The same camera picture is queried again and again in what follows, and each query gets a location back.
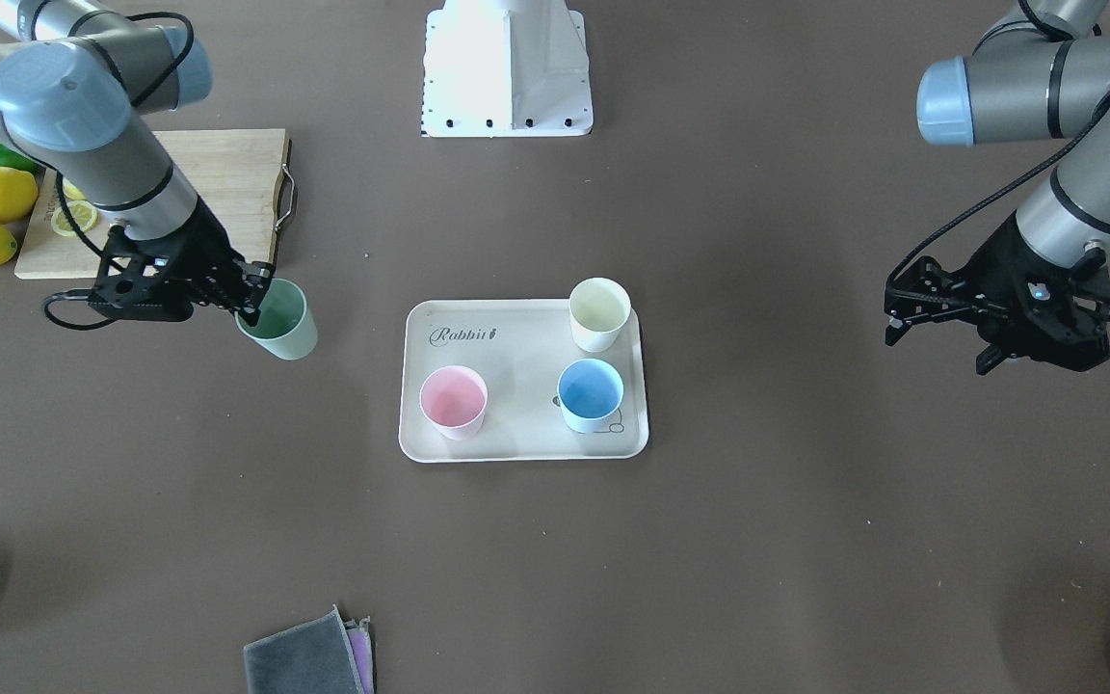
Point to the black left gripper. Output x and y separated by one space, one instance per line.
1001 257

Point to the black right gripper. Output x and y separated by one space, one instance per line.
200 241

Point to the green cup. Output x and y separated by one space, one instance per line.
285 324

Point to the pink cup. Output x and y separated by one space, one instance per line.
454 399

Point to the cream white cup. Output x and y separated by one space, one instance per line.
598 310

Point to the blue cup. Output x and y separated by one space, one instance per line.
589 392

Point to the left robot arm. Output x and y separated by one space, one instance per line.
1039 72

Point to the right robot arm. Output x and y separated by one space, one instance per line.
73 92

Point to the cream rectangular tray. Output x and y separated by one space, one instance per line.
519 347

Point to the lemon half slice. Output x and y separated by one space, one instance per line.
73 217
70 191

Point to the green lime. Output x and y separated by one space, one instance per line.
15 161

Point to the grey folded cloth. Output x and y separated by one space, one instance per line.
327 655

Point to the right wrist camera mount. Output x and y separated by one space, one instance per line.
136 281

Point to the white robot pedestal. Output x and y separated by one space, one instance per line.
496 69

